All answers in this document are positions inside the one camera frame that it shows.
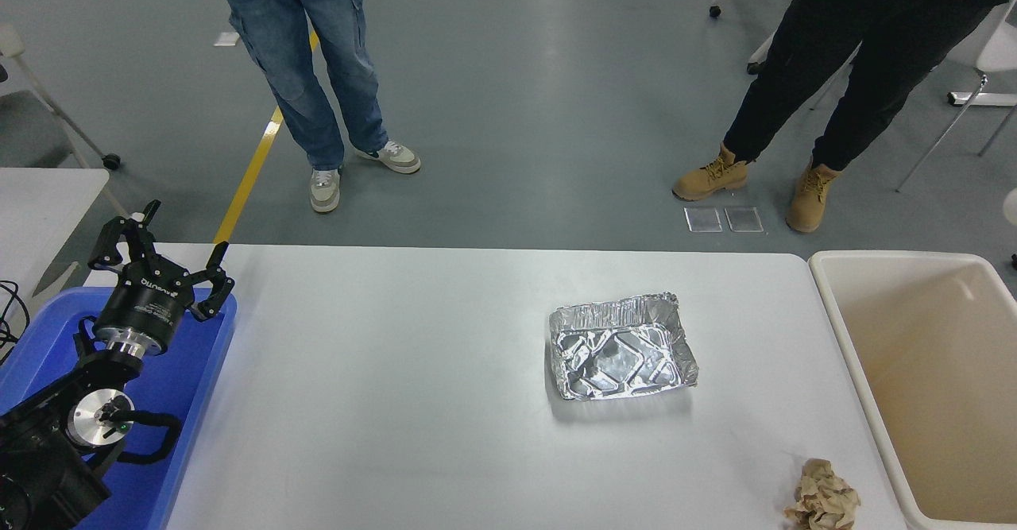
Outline grey wheeled chair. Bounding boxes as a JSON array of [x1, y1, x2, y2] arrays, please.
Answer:
[[0, 23, 122, 171]]

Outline black cable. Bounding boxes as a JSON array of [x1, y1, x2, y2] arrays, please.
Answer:
[[0, 280, 31, 364]]

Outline crumpled tan paper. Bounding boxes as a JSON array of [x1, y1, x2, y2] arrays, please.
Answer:
[[783, 458, 862, 530]]

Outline yellow floor tape line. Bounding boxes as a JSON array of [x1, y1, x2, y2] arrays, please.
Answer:
[[213, 29, 321, 245]]

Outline person in black trousers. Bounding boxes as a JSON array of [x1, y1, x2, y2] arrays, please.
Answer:
[[672, 0, 1017, 234]]

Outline blue plastic tray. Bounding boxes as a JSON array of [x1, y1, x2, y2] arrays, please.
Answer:
[[0, 286, 238, 530]]

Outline white side table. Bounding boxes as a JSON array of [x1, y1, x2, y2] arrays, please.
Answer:
[[0, 168, 128, 308]]

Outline large pale bin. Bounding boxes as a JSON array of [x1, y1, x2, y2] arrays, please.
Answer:
[[808, 250, 1017, 530]]

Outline crinkled foil tray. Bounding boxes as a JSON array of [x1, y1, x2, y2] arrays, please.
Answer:
[[547, 292, 700, 401]]

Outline white shell chair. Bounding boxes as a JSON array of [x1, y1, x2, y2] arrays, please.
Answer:
[[810, 0, 1017, 193]]

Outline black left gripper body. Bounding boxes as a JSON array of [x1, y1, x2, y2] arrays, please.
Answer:
[[93, 274, 196, 353]]

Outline white metal floor bar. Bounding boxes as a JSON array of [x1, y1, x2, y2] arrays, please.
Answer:
[[948, 91, 1017, 108]]

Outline person in blue trousers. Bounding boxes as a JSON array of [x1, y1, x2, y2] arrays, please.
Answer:
[[183, 0, 422, 215]]

